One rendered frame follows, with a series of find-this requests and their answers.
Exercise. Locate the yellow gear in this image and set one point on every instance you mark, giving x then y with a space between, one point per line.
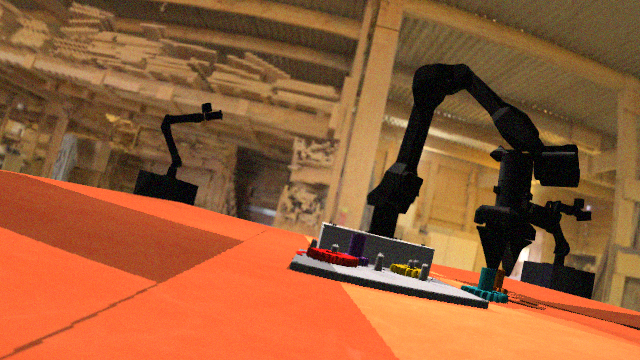
405 270

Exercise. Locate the red gear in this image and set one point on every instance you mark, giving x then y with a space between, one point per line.
333 257

